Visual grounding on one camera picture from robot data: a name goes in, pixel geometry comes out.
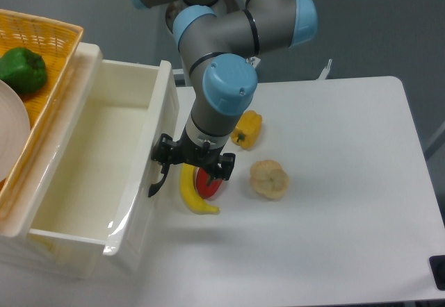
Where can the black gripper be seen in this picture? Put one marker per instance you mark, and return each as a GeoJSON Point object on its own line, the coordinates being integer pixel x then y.
{"type": "Point", "coordinates": [167, 152]}

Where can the black top drawer handle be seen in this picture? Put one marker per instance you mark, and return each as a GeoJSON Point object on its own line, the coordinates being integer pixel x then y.
{"type": "Point", "coordinates": [155, 187]}

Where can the white drawer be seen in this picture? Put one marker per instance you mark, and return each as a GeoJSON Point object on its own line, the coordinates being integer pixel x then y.
{"type": "Point", "coordinates": [97, 205]}

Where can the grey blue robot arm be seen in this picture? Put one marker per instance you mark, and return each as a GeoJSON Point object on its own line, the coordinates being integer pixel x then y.
{"type": "Point", "coordinates": [215, 50]}

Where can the white drawer cabinet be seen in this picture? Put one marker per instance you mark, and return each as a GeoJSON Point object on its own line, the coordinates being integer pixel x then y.
{"type": "Point", "coordinates": [25, 188]}

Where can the yellow banana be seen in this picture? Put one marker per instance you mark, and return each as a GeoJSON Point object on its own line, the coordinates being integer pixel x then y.
{"type": "Point", "coordinates": [189, 194]}

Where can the red bell pepper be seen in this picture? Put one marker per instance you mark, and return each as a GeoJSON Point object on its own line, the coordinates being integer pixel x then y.
{"type": "Point", "coordinates": [205, 185]}

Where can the yellow bell pepper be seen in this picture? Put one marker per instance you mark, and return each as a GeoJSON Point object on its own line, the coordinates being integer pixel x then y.
{"type": "Point", "coordinates": [247, 130]}

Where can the yellow woven basket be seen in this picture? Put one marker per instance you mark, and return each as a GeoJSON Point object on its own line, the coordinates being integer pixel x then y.
{"type": "Point", "coordinates": [56, 42]}

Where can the white plate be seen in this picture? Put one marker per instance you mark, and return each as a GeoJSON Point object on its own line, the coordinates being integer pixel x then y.
{"type": "Point", "coordinates": [15, 128]}

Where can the green bell pepper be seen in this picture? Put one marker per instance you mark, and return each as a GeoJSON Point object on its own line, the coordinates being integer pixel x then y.
{"type": "Point", "coordinates": [23, 70]}

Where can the black corner device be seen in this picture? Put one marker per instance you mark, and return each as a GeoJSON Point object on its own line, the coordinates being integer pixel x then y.
{"type": "Point", "coordinates": [437, 265]}

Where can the white base mounting frame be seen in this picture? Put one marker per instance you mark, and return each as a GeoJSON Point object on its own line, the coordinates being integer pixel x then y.
{"type": "Point", "coordinates": [182, 80]}

